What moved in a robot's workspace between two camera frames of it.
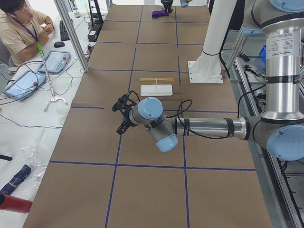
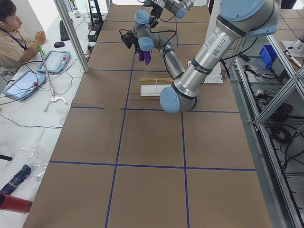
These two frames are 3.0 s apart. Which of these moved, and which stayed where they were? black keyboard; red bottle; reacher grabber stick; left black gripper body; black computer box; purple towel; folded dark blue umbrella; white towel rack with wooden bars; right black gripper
Moved: right black gripper; left black gripper body; purple towel
Stayed: red bottle; black keyboard; black computer box; white towel rack with wooden bars; reacher grabber stick; folded dark blue umbrella
